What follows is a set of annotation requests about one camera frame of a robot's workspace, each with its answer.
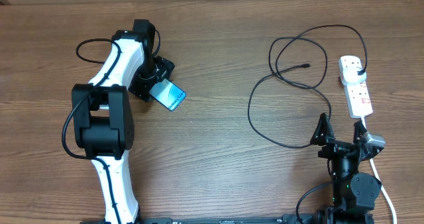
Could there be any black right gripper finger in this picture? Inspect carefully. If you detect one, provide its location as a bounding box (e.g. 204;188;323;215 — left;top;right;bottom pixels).
353;121;367;142
310;113;335;146

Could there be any blue Galaxy smartphone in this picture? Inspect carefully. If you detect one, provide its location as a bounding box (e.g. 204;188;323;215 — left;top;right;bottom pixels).
149;78;186;111

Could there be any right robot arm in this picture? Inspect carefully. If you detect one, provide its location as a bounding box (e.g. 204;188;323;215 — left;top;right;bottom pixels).
310;113;386;224

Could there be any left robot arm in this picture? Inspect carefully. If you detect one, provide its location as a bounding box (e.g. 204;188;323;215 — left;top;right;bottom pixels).
64;19;186;223

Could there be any white charger adapter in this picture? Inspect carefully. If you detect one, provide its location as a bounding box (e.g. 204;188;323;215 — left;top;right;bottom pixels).
341;67;367;85

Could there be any white power strip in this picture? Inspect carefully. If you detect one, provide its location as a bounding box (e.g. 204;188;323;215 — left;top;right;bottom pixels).
339;56;373;119

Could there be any white power strip cord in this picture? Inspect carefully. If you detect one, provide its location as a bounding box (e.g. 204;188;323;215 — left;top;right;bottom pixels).
360;116;398;224

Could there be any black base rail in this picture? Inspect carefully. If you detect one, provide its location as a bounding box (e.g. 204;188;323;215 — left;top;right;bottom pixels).
81;214;374;224

